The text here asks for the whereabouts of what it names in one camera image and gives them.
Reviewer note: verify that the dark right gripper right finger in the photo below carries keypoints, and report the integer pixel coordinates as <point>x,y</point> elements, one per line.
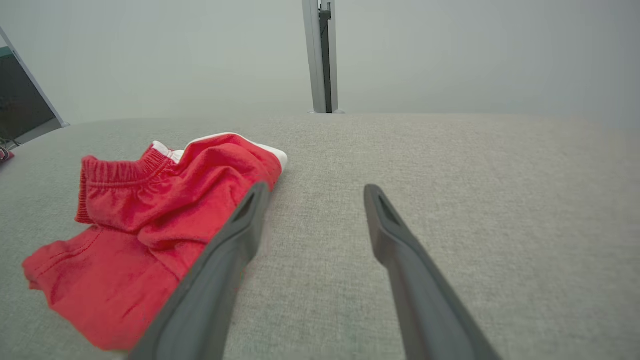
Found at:
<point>420,295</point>

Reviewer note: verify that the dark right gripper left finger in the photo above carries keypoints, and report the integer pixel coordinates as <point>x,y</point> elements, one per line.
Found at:
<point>210,295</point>

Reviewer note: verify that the red and white shirt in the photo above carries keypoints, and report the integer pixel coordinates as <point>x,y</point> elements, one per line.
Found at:
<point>125,240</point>

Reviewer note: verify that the small dark red object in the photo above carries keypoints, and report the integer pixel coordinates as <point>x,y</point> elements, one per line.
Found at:
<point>5,155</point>

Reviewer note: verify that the grey framed dark panel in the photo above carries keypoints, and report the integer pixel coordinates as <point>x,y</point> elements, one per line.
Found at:
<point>20,100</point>

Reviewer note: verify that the grey partition post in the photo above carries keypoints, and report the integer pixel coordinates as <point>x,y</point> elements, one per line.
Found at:
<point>315,50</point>

